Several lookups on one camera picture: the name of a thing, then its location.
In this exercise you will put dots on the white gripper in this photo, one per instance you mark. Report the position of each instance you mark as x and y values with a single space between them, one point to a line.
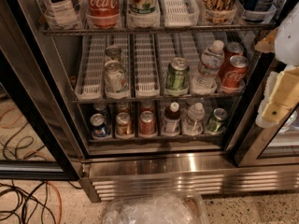
289 44

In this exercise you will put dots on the orange gold soda can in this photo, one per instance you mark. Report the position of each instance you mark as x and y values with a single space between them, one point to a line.
219 11

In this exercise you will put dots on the red Coca-Cola can front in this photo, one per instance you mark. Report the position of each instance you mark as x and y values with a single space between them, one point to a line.
234 71

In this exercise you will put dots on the clear water bottle middle shelf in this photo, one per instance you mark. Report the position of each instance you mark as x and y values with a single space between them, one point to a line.
211 61

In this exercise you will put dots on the clear water bottle shelf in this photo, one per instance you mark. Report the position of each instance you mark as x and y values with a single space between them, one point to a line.
192 124
211 61

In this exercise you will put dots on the green can bottom shelf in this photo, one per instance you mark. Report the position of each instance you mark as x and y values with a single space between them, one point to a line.
216 121

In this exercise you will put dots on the clear water bottle bottom shelf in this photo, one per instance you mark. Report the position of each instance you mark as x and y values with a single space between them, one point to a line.
192 124

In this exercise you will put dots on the green soda can middle shelf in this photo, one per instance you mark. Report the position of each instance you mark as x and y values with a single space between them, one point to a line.
177 81

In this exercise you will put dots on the empty white shelf tray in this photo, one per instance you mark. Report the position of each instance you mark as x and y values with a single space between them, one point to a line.
180 13

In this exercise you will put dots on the stainless steel display fridge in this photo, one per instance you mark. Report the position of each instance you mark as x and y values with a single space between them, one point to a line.
237 160

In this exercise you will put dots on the red soda can bottom front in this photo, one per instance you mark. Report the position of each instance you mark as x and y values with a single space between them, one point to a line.
147 123

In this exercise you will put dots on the white green soda can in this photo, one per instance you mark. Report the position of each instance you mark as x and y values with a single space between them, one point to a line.
143 12

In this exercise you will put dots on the white patterned can front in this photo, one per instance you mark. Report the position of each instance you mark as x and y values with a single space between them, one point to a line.
116 85

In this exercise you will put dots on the white patterned can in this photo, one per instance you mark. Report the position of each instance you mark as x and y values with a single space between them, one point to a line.
113 52
116 85

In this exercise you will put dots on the brown soda can front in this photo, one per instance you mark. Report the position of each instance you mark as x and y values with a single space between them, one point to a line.
124 124

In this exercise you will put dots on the white patterned can rear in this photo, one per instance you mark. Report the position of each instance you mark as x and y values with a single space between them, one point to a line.
113 52

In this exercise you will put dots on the blue can rear bottom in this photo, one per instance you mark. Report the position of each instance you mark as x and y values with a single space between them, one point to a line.
103 108

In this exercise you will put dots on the red Coca-Cola can top shelf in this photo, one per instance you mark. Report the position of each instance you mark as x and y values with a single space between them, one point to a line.
104 13

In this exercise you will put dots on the blue Pepsi can front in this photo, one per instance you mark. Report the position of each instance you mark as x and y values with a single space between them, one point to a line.
100 127

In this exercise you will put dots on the glass fridge door left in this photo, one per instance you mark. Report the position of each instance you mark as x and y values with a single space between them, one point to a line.
39 137

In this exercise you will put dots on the dark juice bottle white cap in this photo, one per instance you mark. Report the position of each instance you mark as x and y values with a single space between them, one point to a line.
171 119

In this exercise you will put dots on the clear plastic bin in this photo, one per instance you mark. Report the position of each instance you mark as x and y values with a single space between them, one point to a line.
164 207

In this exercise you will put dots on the white tea bottle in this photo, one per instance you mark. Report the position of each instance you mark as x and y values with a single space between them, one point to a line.
62 14

